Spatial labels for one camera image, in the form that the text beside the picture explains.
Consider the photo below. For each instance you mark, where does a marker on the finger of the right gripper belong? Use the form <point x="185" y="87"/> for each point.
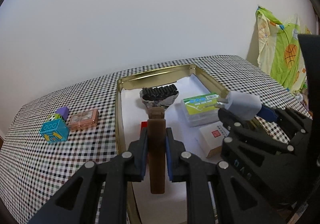
<point x="248" y="146"/>
<point x="294" y="124"/>

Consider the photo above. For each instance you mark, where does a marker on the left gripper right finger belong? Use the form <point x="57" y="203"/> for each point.
<point x="216" y="193"/>

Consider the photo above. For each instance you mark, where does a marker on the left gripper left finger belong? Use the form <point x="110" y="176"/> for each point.
<point x="97" y="193"/>

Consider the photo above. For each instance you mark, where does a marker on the white note pad block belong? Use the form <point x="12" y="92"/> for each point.
<point x="211" y="138"/>

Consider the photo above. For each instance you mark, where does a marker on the white power adapter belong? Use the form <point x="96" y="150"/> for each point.
<point x="244" y="105"/>

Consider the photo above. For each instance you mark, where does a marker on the green floss pick box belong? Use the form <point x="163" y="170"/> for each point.
<point x="201" y="110"/>

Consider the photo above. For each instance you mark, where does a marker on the blue toy building block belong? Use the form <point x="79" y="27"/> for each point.
<point x="54" y="131"/>

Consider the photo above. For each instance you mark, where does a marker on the copper framed card box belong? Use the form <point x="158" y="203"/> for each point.
<point x="84" y="120"/>

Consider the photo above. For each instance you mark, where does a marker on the green soccer toy block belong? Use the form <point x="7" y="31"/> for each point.
<point x="54" y="117"/>

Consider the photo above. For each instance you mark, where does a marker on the purple cube block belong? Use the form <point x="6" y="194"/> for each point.
<point x="63" y="112"/>

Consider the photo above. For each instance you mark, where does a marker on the red toy building block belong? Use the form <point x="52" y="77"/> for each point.
<point x="144" y="124"/>

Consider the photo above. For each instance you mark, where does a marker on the gold metal tin tray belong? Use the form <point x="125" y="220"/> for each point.
<point x="153" y="78"/>

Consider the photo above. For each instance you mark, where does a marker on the white paper tray liner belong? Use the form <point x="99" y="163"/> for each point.
<point x="170" y="207"/>

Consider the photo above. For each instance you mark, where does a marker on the green patterned hanging cloth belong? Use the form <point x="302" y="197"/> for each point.
<point x="280" y="55"/>

